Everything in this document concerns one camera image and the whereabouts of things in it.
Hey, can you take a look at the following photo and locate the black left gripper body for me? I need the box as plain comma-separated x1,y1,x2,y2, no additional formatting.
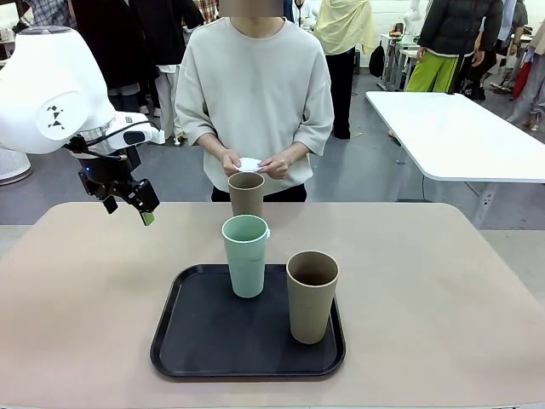
77,148,142,202

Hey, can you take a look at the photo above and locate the tall brown cup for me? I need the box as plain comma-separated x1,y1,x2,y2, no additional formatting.
285,251,341,345
227,171,267,218

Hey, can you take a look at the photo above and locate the white scalloped paper coaster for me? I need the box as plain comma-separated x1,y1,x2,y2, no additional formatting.
236,156,265,175

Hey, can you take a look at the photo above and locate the tall mint green cup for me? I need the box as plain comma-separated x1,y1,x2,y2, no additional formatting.
221,215,272,299

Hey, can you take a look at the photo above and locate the person's left forearm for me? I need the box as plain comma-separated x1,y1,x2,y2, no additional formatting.
284,140,310,165

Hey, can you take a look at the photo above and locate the person's right forearm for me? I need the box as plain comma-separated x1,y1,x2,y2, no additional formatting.
199,132,229,158

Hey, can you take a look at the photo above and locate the person's right hand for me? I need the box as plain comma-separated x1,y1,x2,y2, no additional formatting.
221,148,250,176

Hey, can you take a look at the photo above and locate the person's left hand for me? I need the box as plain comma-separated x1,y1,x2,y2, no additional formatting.
259,153,291,180

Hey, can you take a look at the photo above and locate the white cylindrical appliance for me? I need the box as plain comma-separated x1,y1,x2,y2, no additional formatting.
0,147,33,185

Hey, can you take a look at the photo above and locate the person in black coat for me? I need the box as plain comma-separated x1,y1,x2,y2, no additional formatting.
70,0,162,116

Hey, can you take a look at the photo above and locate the person in white trousers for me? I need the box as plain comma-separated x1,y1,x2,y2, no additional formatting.
127,0,205,146

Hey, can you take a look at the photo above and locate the person in beige shirt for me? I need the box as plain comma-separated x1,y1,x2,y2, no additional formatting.
174,0,336,204

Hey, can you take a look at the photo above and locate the person in plaid shirt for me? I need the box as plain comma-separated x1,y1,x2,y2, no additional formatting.
23,0,73,29

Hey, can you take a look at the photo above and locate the black plastic serving tray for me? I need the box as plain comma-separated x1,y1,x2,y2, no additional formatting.
149,262,347,383

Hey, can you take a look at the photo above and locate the person in yellow shirt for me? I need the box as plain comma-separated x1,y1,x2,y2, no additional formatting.
313,0,378,141

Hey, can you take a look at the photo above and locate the black backpack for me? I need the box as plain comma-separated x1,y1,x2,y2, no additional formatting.
368,42,387,79

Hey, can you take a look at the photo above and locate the large white table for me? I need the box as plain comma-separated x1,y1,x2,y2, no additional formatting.
364,90,545,184

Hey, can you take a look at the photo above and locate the black upright pole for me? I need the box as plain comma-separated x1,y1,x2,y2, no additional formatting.
445,50,464,95

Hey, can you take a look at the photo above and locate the grey table leg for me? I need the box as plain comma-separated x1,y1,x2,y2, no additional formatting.
466,181,497,229

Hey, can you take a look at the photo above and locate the person in lime green trousers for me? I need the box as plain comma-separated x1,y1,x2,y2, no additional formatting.
405,0,506,101

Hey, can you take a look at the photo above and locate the red bag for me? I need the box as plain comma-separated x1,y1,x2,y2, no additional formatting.
513,60,533,101

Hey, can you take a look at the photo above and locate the person in grey trousers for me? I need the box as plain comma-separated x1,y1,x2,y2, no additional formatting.
505,0,545,131

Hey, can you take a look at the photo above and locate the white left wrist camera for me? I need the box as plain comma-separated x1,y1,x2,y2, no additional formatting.
111,112,166,150

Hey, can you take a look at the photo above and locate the white desk with grey frame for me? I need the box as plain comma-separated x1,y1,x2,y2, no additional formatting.
380,33,421,91

